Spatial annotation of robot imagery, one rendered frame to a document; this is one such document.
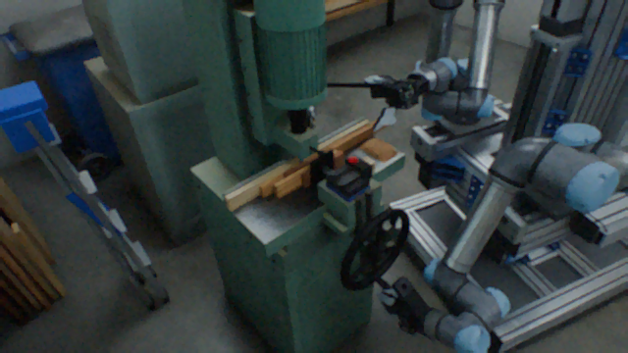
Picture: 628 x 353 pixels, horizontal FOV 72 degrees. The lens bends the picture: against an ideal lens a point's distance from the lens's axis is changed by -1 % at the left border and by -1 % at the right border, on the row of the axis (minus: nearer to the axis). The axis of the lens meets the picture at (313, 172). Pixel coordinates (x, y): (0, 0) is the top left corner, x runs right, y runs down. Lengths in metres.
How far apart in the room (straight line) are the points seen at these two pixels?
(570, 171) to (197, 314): 1.72
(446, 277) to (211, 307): 1.32
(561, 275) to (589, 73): 0.96
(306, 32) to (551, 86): 0.89
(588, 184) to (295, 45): 0.72
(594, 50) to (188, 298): 1.96
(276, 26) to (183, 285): 1.58
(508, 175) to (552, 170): 0.10
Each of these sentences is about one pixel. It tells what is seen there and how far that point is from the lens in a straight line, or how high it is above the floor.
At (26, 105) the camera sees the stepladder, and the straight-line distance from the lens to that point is 1.63.
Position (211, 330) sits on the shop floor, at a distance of 2.18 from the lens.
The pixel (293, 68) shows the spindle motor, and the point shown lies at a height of 1.32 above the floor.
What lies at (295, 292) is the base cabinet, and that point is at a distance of 1.50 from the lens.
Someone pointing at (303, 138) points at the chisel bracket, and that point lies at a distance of 1.30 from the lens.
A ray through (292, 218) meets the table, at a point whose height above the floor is 0.90.
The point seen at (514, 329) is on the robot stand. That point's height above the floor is 0.21.
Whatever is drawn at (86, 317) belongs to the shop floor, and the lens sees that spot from 2.44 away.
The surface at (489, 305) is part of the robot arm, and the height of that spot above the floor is 0.86.
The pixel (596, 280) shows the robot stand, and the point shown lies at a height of 0.23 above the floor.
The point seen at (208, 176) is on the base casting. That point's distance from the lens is 1.65.
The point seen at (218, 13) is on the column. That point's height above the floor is 1.41.
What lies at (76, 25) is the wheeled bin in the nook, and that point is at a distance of 2.84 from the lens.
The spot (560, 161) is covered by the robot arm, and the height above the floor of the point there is 1.21.
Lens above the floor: 1.82
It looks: 40 degrees down
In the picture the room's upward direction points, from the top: 3 degrees counter-clockwise
